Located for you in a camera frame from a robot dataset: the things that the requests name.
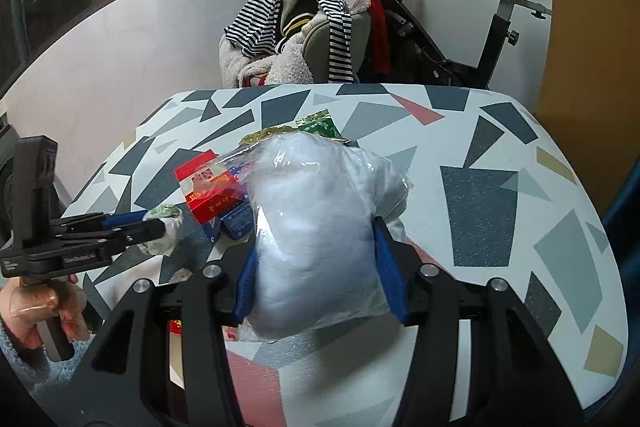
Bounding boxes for gold foil wrapper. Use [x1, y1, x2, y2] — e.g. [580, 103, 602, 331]
[239, 125, 301, 148]

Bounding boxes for dark jacket with striped cuffs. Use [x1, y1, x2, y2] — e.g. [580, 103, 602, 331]
[275, 0, 331, 52]

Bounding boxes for person's left hand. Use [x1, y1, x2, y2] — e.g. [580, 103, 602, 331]
[0, 274, 91, 350]

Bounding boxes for white green wrapper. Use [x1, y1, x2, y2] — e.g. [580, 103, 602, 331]
[141, 203, 183, 258]

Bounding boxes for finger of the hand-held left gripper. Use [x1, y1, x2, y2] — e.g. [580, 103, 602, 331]
[49, 209, 151, 238]
[55, 219, 168, 260]

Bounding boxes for white fleece robe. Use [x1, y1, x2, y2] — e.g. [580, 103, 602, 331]
[218, 0, 373, 88]

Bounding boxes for blue curtain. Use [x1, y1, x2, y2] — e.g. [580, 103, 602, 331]
[600, 167, 640, 258]

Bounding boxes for black exercise bike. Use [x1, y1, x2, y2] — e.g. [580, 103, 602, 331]
[340, 0, 553, 90]

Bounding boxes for person's left forearm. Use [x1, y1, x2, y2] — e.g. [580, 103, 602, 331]
[0, 322, 76, 408]

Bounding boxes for red cloth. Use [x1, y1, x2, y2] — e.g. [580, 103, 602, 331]
[362, 0, 393, 75]

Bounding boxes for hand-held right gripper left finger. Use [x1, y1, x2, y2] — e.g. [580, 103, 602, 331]
[70, 252, 261, 427]

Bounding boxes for green foil packet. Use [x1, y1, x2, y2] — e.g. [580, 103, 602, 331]
[295, 108, 346, 142]

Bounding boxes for clear plastic bag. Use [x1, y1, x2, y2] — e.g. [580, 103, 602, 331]
[220, 132, 413, 343]

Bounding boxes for red cardboard box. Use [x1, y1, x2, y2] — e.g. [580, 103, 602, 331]
[174, 151, 251, 225]

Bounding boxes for grey chair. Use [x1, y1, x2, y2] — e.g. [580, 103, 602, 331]
[220, 19, 373, 88]

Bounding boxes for black white striped shirt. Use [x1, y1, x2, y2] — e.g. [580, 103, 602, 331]
[224, 0, 357, 84]

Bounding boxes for wooden door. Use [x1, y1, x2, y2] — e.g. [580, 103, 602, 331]
[532, 0, 640, 218]

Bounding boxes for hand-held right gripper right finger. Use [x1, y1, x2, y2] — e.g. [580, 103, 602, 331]
[372, 216, 586, 427]

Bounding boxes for blue cardboard box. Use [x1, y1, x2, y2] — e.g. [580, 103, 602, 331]
[204, 162, 261, 245]

